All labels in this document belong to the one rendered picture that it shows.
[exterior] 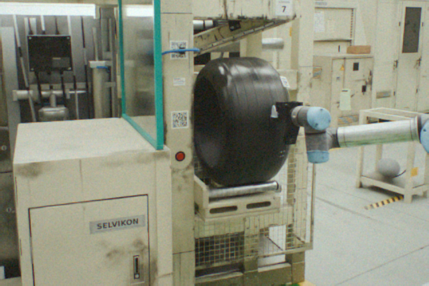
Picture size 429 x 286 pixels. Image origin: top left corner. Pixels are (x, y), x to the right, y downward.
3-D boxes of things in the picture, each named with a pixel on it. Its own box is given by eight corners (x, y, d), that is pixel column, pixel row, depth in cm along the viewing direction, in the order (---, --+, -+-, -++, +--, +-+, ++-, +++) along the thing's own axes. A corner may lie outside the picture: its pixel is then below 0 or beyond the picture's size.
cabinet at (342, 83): (327, 149, 658) (332, 55, 634) (296, 140, 705) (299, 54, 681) (371, 140, 709) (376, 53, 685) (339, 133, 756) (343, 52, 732)
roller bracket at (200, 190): (202, 210, 202) (202, 187, 200) (176, 182, 238) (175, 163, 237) (210, 209, 203) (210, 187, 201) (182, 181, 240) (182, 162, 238)
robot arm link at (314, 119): (314, 134, 161) (311, 108, 160) (297, 131, 171) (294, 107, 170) (334, 130, 163) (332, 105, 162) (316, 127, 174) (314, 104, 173)
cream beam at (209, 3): (179, 19, 222) (178, -14, 219) (165, 20, 245) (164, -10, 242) (296, 20, 242) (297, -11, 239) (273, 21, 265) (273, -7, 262)
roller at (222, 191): (202, 186, 207) (201, 193, 210) (206, 193, 204) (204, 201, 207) (275, 177, 219) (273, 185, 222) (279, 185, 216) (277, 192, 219)
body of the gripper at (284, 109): (291, 100, 188) (308, 102, 177) (291, 122, 189) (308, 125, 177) (273, 101, 185) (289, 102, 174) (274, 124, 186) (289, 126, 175)
